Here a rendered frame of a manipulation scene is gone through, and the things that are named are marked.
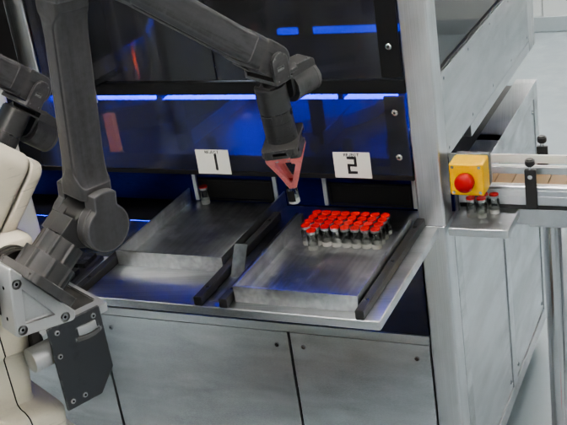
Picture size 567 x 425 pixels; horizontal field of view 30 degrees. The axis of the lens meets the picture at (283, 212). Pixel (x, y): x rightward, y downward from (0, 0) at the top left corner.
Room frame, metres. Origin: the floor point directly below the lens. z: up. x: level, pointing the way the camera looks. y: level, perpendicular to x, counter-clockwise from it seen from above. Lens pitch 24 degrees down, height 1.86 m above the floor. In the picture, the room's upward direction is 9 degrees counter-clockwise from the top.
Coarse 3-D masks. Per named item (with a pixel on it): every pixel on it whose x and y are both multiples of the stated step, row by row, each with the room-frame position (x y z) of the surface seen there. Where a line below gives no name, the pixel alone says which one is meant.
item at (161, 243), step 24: (168, 216) 2.30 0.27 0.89; (192, 216) 2.30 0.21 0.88; (216, 216) 2.28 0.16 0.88; (240, 216) 2.26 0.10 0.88; (264, 216) 2.18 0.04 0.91; (144, 240) 2.20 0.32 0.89; (168, 240) 2.19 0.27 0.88; (192, 240) 2.16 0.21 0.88; (216, 240) 2.15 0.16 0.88; (240, 240) 2.07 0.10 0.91; (120, 264) 2.10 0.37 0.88; (144, 264) 2.07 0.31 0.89; (168, 264) 2.05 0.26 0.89; (192, 264) 2.02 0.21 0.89; (216, 264) 1.99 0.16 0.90
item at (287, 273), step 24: (288, 240) 2.08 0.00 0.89; (264, 264) 1.97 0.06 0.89; (288, 264) 1.97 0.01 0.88; (312, 264) 1.96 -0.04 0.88; (336, 264) 1.94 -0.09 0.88; (360, 264) 1.92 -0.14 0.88; (384, 264) 1.87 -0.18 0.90; (240, 288) 1.84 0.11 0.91; (264, 288) 1.82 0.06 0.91; (288, 288) 1.87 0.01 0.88; (312, 288) 1.85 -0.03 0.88; (336, 288) 1.83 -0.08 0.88; (360, 288) 1.76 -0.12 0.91
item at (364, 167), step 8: (336, 152) 2.14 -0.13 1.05; (344, 152) 2.13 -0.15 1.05; (336, 160) 2.14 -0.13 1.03; (344, 160) 2.13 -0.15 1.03; (352, 160) 2.12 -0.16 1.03; (360, 160) 2.11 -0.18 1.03; (368, 160) 2.10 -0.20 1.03; (336, 168) 2.14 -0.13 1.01; (344, 168) 2.13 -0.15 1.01; (352, 168) 2.12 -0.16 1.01; (360, 168) 2.11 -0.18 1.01; (368, 168) 2.11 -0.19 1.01; (336, 176) 2.14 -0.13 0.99; (344, 176) 2.13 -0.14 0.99; (352, 176) 2.12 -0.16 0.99; (360, 176) 2.11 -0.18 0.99; (368, 176) 2.11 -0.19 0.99
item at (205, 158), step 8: (200, 152) 2.29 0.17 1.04; (208, 152) 2.28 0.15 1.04; (216, 152) 2.27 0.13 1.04; (224, 152) 2.26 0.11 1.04; (200, 160) 2.29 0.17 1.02; (208, 160) 2.28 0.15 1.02; (224, 160) 2.26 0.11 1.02; (200, 168) 2.29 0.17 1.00; (208, 168) 2.28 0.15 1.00; (224, 168) 2.26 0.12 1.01
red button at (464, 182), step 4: (456, 176) 2.00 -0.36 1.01; (460, 176) 1.99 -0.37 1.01; (464, 176) 1.98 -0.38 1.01; (468, 176) 1.98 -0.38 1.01; (456, 180) 1.99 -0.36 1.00; (460, 180) 1.98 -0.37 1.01; (464, 180) 1.98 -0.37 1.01; (468, 180) 1.98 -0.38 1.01; (472, 180) 1.98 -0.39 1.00; (456, 184) 1.98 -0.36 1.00; (460, 184) 1.98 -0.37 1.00; (464, 184) 1.98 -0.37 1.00; (468, 184) 1.97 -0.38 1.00; (472, 184) 1.98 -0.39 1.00; (456, 188) 1.99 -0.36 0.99; (460, 188) 1.98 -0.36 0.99; (464, 188) 1.98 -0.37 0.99; (468, 188) 1.97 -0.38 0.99; (464, 192) 1.98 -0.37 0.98
